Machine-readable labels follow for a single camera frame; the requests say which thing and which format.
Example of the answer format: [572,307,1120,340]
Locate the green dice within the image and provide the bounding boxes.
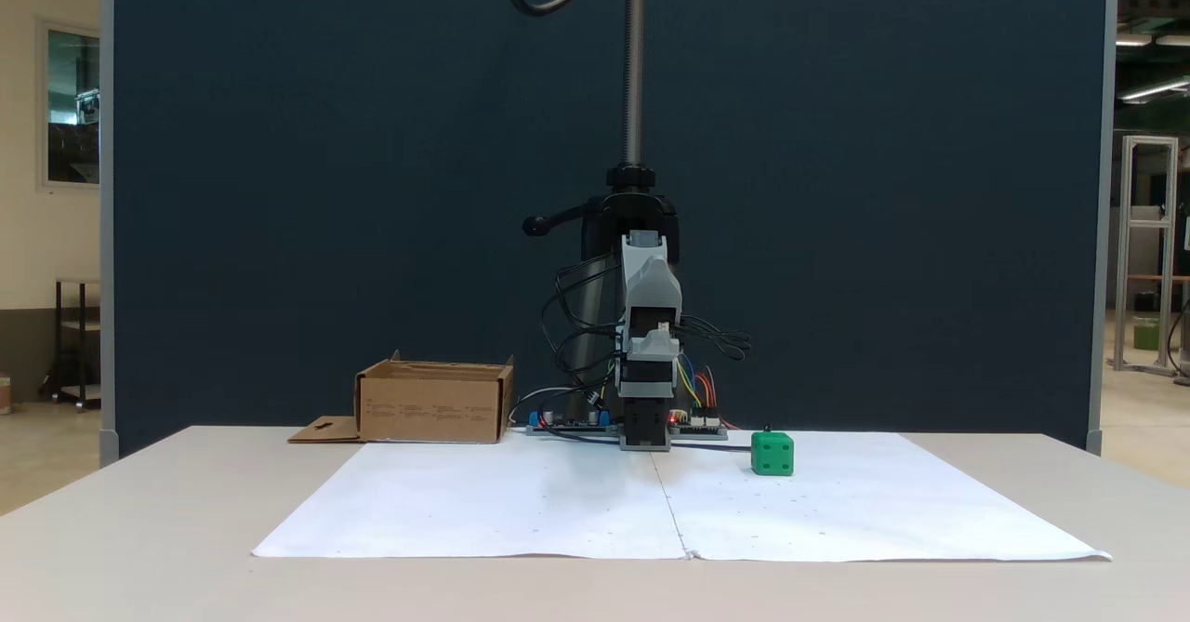
[750,429,795,477]

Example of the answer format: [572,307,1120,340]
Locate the green circuit board, red LED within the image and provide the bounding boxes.
[669,412,729,441]

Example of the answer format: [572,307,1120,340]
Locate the blue circuit board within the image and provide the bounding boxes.
[525,408,620,438]

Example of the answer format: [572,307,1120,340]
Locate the white paper sheet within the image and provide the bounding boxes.
[253,441,690,560]
[651,431,1113,563]

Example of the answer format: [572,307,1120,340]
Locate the open brown cardboard box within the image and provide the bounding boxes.
[288,351,515,444]

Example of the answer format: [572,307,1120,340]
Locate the black and silver tripod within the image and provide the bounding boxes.
[522,0,685,423]

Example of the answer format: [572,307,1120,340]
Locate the dark blue partition panel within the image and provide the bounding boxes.
[100,0,1117,457]

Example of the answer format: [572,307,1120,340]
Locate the black shelf cart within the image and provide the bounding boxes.
[39,278,101,413]

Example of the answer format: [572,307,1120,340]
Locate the coloured jumper wires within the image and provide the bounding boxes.
[677,354,722,420]

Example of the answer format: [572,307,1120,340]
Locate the short black wire bundle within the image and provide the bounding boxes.
[679,315,752,363]

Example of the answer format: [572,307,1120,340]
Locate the thin grey board cable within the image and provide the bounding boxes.
[509,386,598,430]

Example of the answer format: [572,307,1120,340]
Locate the aluminium profile frame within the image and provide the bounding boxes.
[1111,135,1181,377]

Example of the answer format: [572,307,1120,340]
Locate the framed wall window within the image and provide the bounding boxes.
[37,18,101,193]

